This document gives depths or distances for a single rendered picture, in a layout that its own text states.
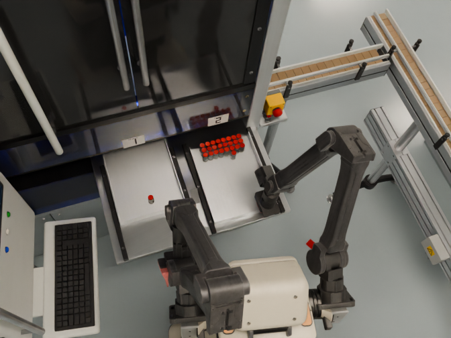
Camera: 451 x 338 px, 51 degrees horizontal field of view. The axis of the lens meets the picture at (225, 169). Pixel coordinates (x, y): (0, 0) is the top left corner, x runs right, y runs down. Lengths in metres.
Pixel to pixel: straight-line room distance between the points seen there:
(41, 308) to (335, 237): 1.10
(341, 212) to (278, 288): 0.28
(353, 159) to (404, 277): 1.75
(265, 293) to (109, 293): 1.54
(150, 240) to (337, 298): 0.73
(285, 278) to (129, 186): 0.85
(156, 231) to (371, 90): 2.07
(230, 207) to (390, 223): 1.38
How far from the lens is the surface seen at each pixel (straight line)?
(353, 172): 1.30
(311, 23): 3.69
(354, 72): 2.25
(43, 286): 1.94
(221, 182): 1.91
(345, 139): 1.29
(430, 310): 2.97
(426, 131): 2.27
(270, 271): 1.32
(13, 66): 1.29
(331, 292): 1.47
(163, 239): 1.83
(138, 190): 1.90
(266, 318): 1.32
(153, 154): 1.96
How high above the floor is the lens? 2.62
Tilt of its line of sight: 64 degrees down
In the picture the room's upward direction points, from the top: 9 degrees clockwise
